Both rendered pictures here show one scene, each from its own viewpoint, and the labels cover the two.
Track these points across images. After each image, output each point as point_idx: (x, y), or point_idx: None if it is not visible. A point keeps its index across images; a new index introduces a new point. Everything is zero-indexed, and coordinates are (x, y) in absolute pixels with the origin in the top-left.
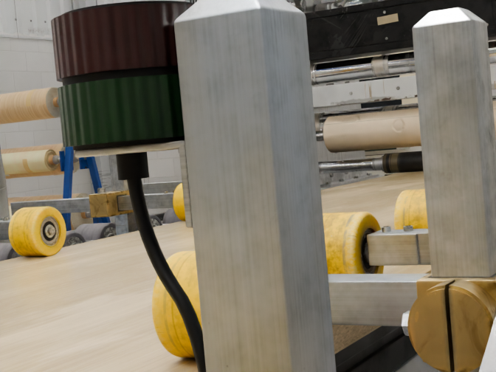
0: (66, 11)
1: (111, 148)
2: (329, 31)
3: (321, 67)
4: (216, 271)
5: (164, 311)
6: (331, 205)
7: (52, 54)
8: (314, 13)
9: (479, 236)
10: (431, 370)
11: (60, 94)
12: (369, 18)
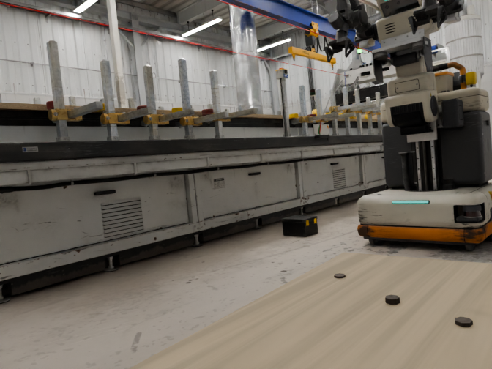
0: (269, 99)
1: (312, 95)
2: (343, 97)
3: (341, 105)
4: (316, 99)
5: (312, 113)
6: None
7: (264, 113)
8: (340, 94)
9: (333, 103)
10: (341, 130)
11: (310, 93)
12: (351, 94)
